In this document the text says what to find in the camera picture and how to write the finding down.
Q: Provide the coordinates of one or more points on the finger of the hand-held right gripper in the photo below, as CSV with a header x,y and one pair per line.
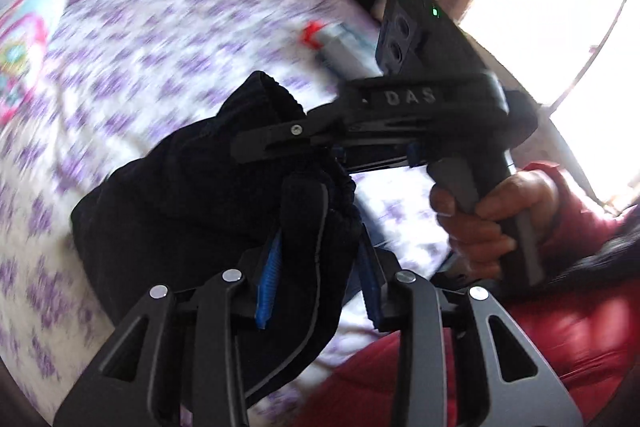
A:
x,y
280,137

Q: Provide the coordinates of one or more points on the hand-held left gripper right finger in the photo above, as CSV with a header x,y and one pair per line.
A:
x,y
369,279

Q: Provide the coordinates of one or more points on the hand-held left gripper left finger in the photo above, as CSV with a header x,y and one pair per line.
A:
x,y
267,277

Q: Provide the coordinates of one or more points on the black pants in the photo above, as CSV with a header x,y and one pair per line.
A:
x,y
175,197

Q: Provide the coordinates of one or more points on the person's right forearm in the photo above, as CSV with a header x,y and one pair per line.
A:
x,y
585,227

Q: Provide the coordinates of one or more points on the person's right hand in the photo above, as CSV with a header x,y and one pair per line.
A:
x,y
525,197

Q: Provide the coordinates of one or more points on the red-capped tube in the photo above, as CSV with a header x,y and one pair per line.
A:
x,y
345,44

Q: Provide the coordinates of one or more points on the person's red jacket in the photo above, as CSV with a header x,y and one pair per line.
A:
x,y
500,347

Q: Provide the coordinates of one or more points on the purple floral bedsheet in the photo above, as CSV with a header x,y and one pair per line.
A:
x,y
150,57

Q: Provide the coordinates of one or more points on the folded turquoise floral quilt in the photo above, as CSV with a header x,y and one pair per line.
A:
x,y
20,57

